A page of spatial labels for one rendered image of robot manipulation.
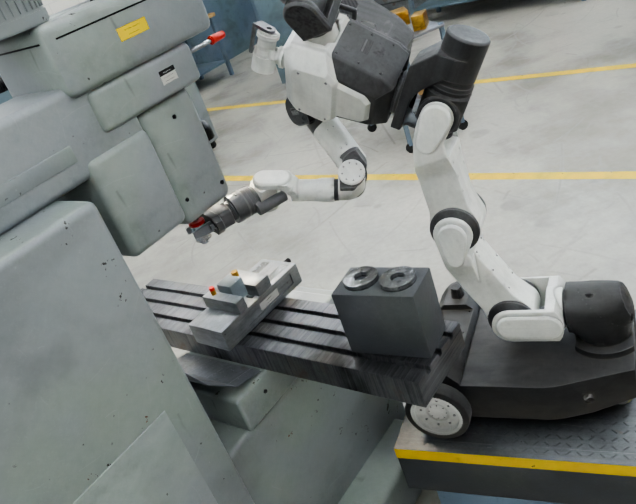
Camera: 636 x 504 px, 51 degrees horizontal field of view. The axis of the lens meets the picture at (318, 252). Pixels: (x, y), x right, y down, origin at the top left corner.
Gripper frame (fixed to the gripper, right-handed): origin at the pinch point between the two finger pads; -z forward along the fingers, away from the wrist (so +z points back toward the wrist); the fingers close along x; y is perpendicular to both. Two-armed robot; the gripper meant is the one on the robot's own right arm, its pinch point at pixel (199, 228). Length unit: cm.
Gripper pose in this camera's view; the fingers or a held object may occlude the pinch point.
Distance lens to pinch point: 192.1
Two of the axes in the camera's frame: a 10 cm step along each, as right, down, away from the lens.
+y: 3.2, 8.2, 4.7
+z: 7.9, -5.0, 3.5
